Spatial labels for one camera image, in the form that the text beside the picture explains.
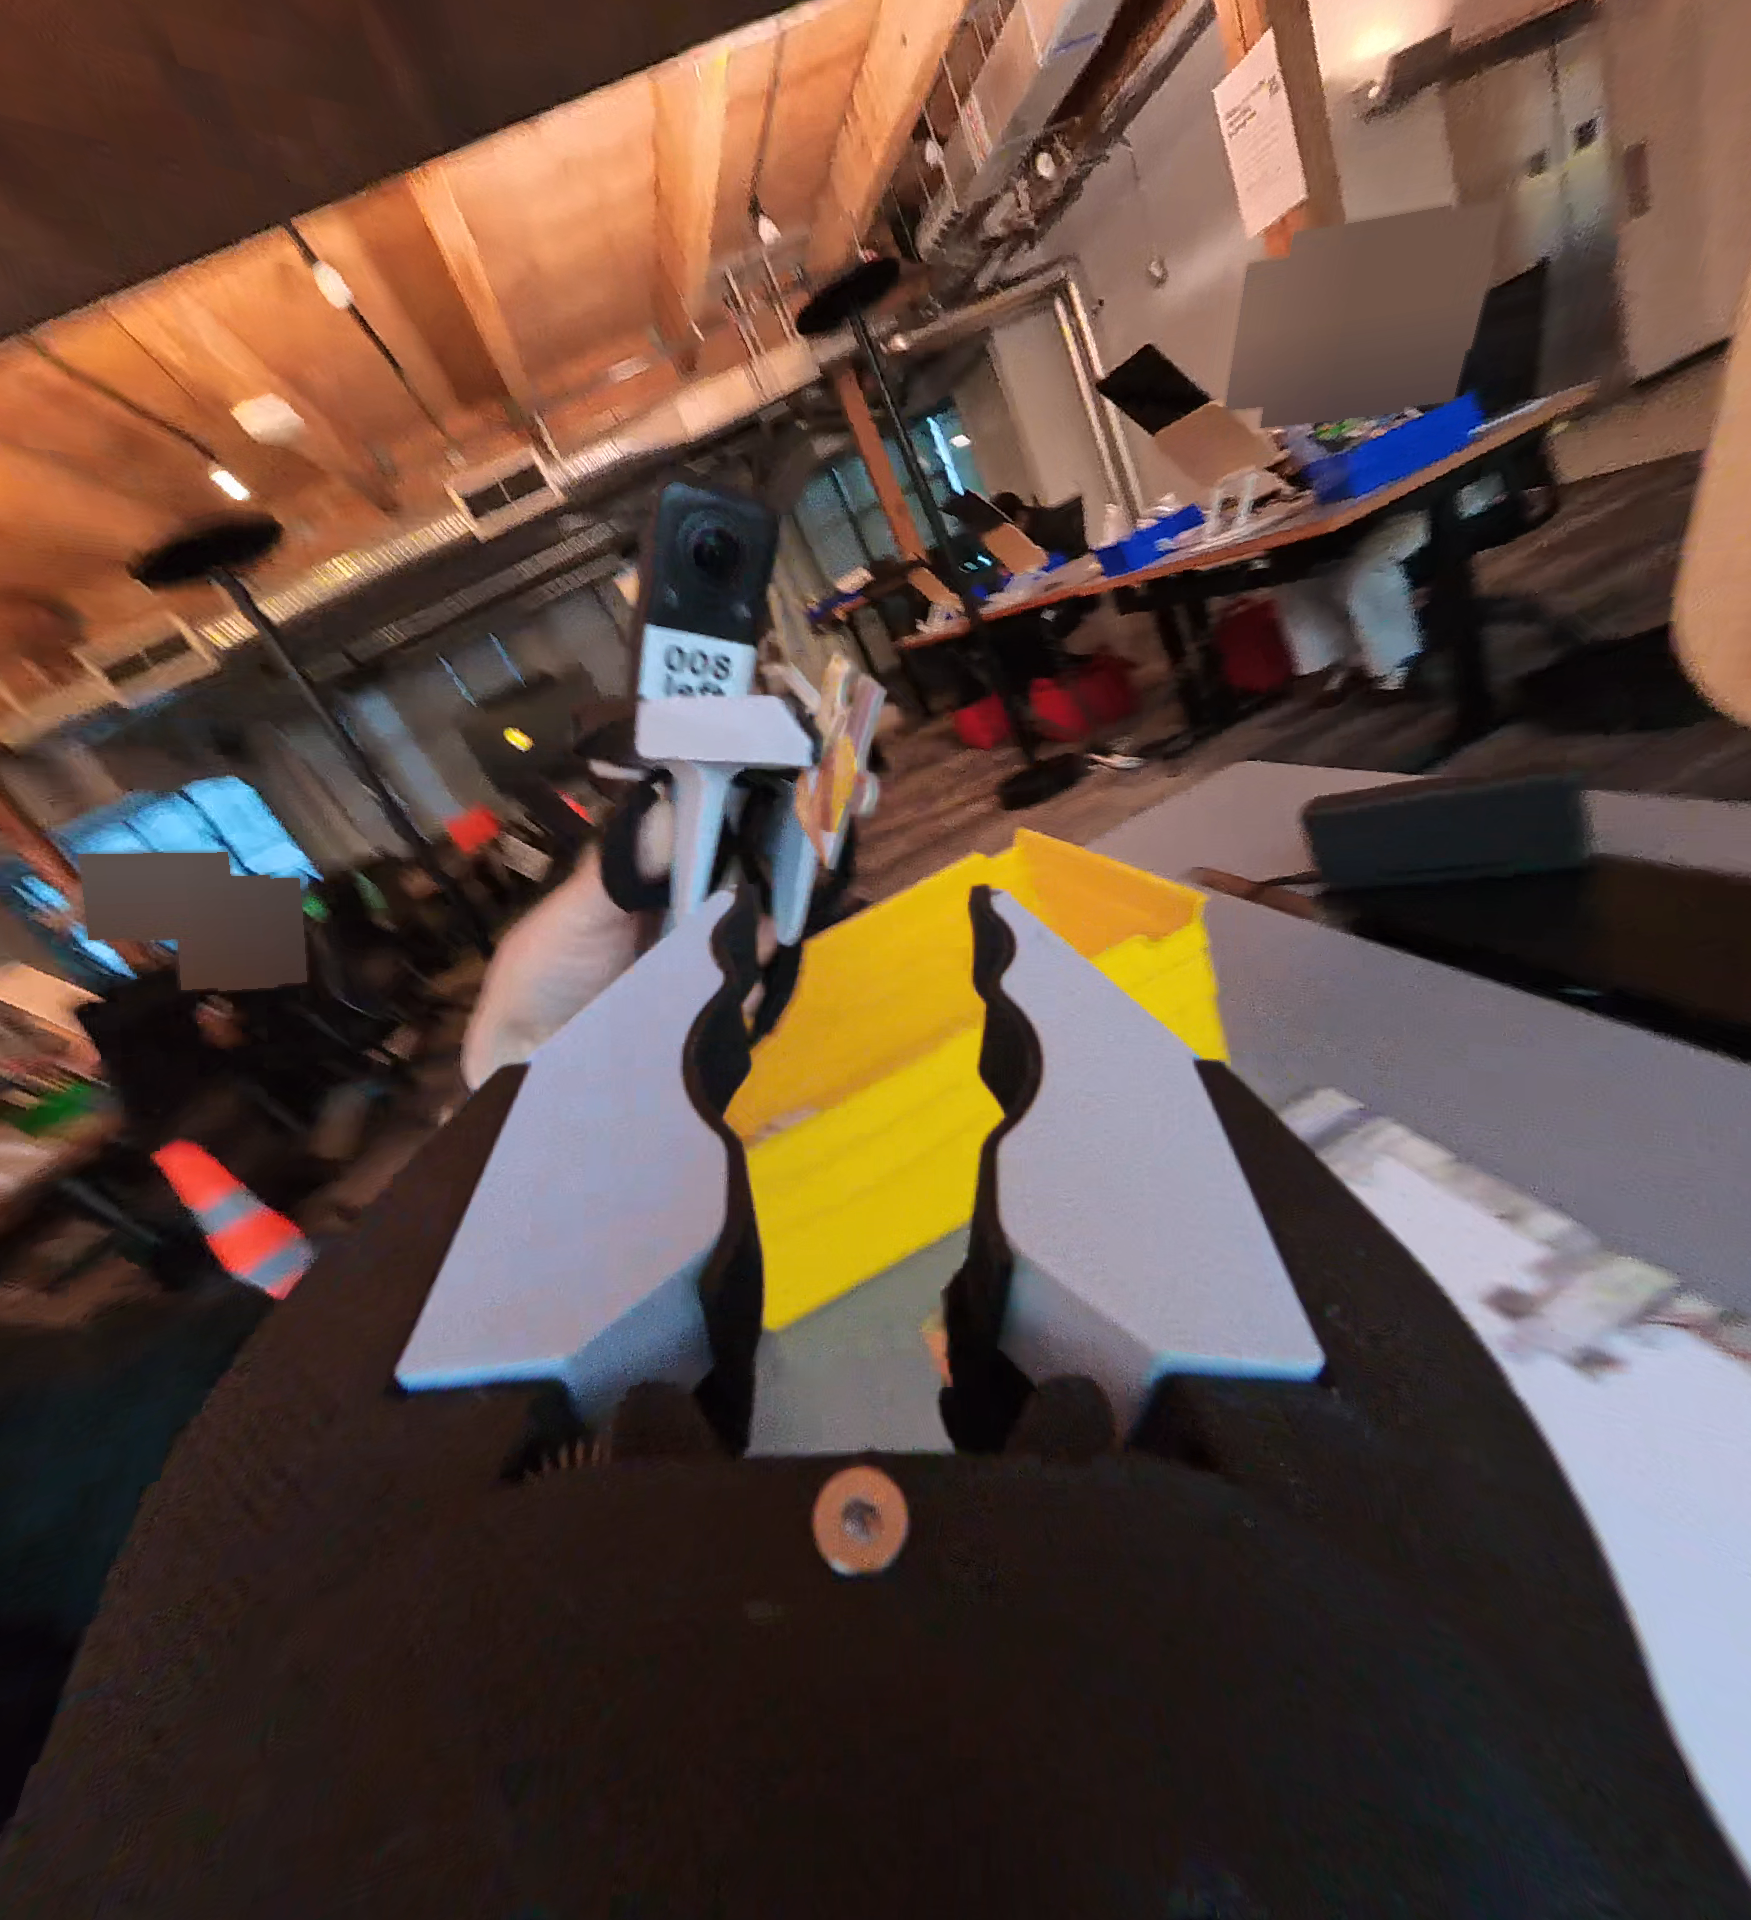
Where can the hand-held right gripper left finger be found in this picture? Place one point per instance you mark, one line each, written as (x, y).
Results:
(575, 1200)

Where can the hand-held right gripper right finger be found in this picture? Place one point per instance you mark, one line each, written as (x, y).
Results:
(1145, 1215)

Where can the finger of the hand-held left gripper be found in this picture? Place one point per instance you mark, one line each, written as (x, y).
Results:
(726, 735)

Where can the yellow plastic bin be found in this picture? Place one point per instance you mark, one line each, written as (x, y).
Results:
(877, 1140)

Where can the puzzle frame board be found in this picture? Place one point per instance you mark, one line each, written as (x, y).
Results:
(1640, 1500)

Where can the wood-edged office desk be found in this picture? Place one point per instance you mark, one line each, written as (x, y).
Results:
(1340, 511)

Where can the person's left hand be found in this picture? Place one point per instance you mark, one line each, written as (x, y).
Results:
(560, 974)

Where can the red bag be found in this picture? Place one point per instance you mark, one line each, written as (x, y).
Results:
(1082, 702)
(1250, 646)
(984, 722)

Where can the black pole stand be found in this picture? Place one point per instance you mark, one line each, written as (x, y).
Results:
(890, 390)
(276, 660)

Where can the orange striped traffic cone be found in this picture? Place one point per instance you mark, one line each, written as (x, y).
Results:
(238, 1222)

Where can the blue tray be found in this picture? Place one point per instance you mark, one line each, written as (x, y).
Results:
(1393, 449)
(1149, 542)

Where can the black power adapter box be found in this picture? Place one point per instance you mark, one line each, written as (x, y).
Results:
(1445, 832)

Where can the white paper notice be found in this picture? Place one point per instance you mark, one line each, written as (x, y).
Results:
(1262, 135)

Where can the wooden pillar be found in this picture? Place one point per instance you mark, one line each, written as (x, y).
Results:
(1319, 120)

